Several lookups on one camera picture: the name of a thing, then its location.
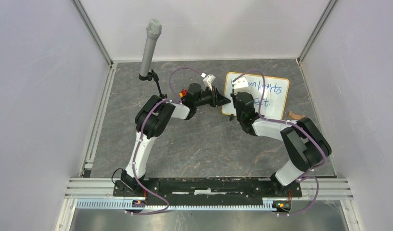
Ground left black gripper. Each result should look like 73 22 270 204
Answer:
194 85 230 108

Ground white whiteboard with wooden frame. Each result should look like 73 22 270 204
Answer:
221 71 290 120

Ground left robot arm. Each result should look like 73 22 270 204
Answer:
113 83 230 196

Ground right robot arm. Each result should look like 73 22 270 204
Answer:
231 92 332 196

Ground colourful toy brick car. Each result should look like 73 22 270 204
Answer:
179 89 188 99

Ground black microphone tripod stand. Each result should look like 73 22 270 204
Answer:
147 69 167 99

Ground curved wooden piece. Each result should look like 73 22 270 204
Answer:
288 111 305 120

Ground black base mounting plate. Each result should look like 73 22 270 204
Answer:
113 177 303 206

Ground grey microphone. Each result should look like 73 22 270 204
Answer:
139 19 162 81

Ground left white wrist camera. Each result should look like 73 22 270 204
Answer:
201 73 216 91

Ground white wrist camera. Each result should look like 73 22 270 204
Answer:
232 77 250 95
201 73 216 91

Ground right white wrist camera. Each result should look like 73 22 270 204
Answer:
232 77 250 95

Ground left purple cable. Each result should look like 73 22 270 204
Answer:
125 67 203 216

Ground purple cable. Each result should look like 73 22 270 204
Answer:
125 67 203 216
234 69 328 218

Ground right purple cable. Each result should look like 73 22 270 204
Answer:
234 69 328 218

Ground aluminium frame rail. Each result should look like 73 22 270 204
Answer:
65 178 354 200

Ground slotted cable duct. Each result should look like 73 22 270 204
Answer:
76 199 291 212

